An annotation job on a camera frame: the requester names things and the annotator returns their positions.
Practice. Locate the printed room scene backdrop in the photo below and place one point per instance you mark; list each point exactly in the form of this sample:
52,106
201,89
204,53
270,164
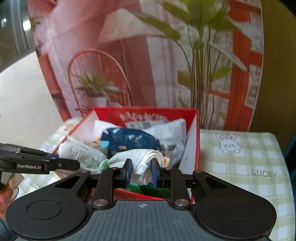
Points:
205,55

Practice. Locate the olive yellow wall panel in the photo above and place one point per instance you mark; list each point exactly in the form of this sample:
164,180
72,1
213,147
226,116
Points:
275,110

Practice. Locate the white green patterned cloth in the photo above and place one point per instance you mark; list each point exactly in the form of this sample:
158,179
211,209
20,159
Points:
141,180

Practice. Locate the teal blue curtain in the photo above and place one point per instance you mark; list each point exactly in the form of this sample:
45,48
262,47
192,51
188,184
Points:
289,154

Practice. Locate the green checked bunny tablecloth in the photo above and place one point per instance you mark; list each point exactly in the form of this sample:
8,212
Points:
252,161

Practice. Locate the bread snack package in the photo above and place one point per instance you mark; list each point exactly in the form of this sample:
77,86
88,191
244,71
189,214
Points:
90,154

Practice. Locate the blue snack bag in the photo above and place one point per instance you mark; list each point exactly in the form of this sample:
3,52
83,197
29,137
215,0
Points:
125,139

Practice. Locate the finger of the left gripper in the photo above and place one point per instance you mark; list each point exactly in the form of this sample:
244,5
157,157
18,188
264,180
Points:
53,156
64,164

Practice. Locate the person's left hand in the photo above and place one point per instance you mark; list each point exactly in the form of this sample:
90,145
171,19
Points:
9,190

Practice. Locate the dark window with frame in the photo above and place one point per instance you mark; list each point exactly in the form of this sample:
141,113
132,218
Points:
15,32

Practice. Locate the orange floral quilted cloth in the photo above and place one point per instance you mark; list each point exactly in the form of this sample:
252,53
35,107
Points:
166,162

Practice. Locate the white shipping label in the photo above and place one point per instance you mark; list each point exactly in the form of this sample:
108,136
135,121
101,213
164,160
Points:
142,125

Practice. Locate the white zippered pillow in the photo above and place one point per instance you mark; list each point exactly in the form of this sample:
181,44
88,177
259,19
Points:
172,138

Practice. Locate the red strawberry cardboard box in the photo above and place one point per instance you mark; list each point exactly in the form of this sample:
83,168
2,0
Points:
97,121

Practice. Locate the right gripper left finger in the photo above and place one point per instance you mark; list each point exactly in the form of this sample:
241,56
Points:
109,180

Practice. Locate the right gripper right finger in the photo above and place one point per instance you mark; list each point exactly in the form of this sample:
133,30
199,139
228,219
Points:
175,181

